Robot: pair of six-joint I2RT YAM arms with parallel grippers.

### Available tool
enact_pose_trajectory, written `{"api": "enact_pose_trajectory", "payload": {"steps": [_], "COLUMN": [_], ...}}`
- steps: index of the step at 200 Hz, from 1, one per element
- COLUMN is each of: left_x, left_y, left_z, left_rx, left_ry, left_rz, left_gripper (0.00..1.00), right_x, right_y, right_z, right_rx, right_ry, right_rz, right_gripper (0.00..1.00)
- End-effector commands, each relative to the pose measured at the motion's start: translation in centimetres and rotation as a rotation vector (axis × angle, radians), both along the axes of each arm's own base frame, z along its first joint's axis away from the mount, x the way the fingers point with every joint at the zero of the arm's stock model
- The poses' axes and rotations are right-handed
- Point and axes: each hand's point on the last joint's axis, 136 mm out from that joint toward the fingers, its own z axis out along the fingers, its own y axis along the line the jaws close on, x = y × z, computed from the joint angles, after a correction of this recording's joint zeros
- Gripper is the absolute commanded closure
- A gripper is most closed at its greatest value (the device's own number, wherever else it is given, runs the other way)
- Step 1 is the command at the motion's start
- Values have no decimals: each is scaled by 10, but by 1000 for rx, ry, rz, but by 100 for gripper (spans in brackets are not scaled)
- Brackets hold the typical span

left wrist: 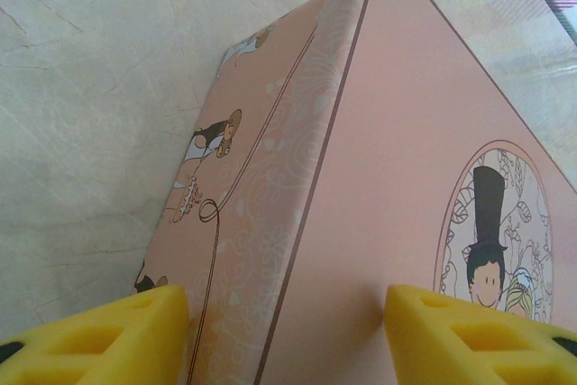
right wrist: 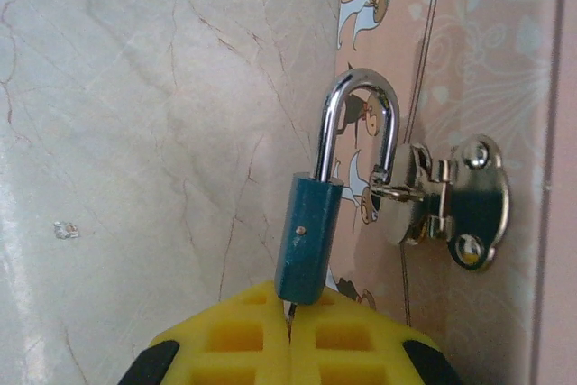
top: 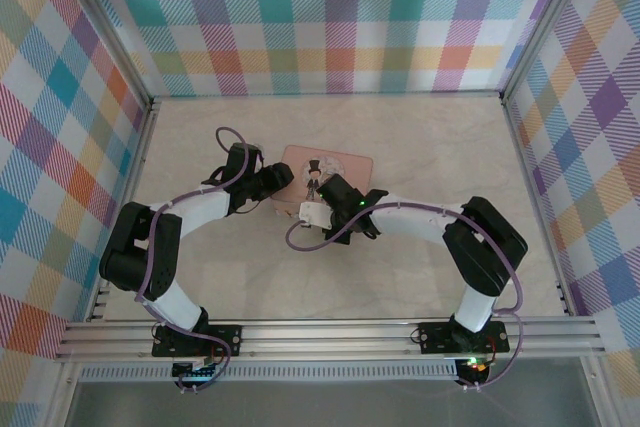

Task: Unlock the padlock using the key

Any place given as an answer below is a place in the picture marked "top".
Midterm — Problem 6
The pink printed box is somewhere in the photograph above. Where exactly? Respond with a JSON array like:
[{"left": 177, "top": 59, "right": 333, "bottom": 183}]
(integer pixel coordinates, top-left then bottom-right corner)
[{"left": 268, "top": 143, "right": 375, "bottom": 221}]

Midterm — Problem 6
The left controller board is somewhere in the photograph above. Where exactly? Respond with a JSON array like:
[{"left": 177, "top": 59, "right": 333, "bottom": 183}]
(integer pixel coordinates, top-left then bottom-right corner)
[{"left": 171, "top": 360, "right": 222, "bottom": 382}]

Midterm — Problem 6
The controller board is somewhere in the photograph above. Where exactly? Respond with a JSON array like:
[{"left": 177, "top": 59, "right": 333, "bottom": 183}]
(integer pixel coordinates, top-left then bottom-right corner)
[
  {"left": 455, "top": 355, "right": 495, "bottom": 380},
  {"left": 171, "top": 360, "right": 222, "bottom": 382}
]

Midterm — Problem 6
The right controller board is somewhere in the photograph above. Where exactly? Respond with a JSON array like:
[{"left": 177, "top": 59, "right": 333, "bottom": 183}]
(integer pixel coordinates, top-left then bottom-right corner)
[{"left": 455, "top": 355, "right": 495, "bottom": 380}]

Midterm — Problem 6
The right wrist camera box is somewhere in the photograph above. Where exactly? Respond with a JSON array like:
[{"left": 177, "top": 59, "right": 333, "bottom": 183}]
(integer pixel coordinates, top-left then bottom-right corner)
[{"left": 297, "top": 201, "right": 333, "bottom": 229}]

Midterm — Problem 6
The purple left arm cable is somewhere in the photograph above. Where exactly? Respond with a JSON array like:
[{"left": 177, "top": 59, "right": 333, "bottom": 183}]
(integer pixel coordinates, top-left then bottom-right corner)
[{"left": 133, "top": 125, "right": 261, "bottom": 391}]

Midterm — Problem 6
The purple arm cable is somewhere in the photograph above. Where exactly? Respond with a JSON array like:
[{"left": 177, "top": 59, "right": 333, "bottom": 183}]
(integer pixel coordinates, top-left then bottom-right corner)
[
  {"left": 133, "top": 125, "right": 261, "bottom": 391},
  {"left": 284, "top": 201, "right": 525, "bottom": 390}
]

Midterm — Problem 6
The aluminium mounting rail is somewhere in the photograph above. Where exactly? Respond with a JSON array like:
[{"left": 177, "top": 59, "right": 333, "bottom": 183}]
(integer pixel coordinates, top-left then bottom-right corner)
[{"left": 53, "top": 315, "right": 607, "bottom": 364}]

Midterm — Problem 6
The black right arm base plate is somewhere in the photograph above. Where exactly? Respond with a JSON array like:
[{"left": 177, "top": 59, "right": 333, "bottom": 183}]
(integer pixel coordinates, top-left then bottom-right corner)
[{"left": 417, "top": 318, "right": 512, "bottom": 355}]

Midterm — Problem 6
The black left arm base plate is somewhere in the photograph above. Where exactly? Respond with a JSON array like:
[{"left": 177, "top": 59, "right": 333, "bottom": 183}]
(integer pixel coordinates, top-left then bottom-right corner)
[{"left": 151, "top": 323, "right": 244, "bottom": 359}]

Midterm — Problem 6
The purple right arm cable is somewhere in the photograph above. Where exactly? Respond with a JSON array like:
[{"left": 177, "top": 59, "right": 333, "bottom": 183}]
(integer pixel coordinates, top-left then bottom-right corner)
[{"left": 284, "top": 201, "right": 525, "bottom": 390}]

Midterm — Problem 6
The slotted grey cable duct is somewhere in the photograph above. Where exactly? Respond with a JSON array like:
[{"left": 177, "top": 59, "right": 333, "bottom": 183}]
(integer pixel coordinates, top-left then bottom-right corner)
[{"left": 78, "top": 364, "right": 460, "bottom": 383}]

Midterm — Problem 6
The aluminium frame post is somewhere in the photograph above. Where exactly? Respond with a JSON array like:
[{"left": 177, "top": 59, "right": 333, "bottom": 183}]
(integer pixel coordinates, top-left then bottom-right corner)
[
  {"left": 498, "top": 0, "right": 601, "bottom": 102},
  {"left": 58, "top": 0, "right": 157, "bottom": 104}
]

